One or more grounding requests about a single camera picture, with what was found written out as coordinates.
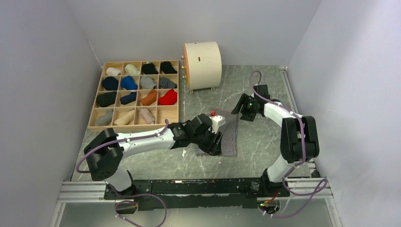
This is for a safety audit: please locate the black rolled sock right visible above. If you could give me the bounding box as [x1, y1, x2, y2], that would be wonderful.
[160, 61, 177, 74]

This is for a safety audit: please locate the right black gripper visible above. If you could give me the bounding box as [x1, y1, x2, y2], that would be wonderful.
[231, 94, 258, 122]

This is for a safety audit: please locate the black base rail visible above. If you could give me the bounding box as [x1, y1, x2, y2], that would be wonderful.
[104, 178, 289, 211]

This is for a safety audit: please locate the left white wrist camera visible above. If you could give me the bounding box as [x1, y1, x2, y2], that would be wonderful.
[209, 111, 226, 133]

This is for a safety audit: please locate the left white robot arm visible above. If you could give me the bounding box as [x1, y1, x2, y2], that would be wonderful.
[76, 113, 226, 199]

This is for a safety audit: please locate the light grey rolled sock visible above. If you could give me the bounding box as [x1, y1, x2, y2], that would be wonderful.
[95, 109, 113, 126]

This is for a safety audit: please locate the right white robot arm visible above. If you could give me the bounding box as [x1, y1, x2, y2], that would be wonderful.
[231, 85, 320, 196]

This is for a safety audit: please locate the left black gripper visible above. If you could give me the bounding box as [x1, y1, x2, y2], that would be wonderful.
[192, 127, 223, 156]

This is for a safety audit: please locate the cream rolled sock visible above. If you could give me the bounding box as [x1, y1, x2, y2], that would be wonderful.
[124, 64, 140, 75]

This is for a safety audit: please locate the white rolled sock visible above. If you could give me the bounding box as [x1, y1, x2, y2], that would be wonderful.
[106, 67, 121, 76]

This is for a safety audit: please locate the pink beige underwear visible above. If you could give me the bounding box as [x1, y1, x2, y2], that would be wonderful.
[139, 108, 156, 124]

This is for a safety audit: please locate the cream cylindrical drum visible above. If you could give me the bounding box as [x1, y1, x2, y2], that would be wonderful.
[181, 41, 222, 94]

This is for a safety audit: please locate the aluminium frame rail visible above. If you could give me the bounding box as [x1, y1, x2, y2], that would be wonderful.
[49, 178, 343, 227]

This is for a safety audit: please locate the red rolled sock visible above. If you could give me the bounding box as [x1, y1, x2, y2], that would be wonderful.
[158, 89, 178, 105]

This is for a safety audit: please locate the grey striped underwear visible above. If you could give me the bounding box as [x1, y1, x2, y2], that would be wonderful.
[195, 108, 239, 157]

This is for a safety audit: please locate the dark navy rolled sock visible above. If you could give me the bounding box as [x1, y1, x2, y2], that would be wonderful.
[120, 92, 137, 105]

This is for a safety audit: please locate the blue rolled sock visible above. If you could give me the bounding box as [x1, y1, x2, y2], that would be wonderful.
[121, 76, 138, 90]

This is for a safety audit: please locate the striped dark rolled sock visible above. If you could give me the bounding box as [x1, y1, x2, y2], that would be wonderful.
[159, 77, 178, 89]

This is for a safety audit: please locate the orange rolled sock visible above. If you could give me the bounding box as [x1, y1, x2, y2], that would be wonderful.
[139, 89, 157, 106]

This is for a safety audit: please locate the black ribbed rolled sock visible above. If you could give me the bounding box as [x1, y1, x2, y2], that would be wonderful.
[96, 91, 117, 107]

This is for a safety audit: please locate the wooden compartment tray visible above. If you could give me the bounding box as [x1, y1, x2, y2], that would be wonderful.
[87, 60, 180, 132]

